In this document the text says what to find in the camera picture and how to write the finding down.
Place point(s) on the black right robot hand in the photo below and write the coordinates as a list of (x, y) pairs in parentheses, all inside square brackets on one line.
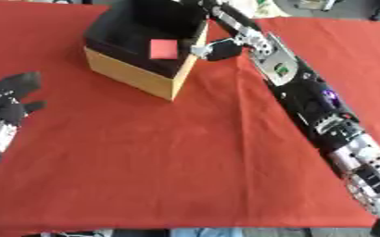
[(224, 49)]

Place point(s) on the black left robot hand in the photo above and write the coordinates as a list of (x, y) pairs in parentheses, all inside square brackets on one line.
[(7, 102)]

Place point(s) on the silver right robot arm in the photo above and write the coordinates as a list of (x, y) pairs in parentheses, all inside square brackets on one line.
[(307, 95)]

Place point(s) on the tan cardboard box black inside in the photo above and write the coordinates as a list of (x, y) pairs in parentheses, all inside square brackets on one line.
[(139, 77)]

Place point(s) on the white and green bag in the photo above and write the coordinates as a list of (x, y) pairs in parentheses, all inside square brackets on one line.
[(265, 8)]

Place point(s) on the pink square block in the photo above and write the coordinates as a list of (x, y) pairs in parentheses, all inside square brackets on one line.
[(163, 49)]

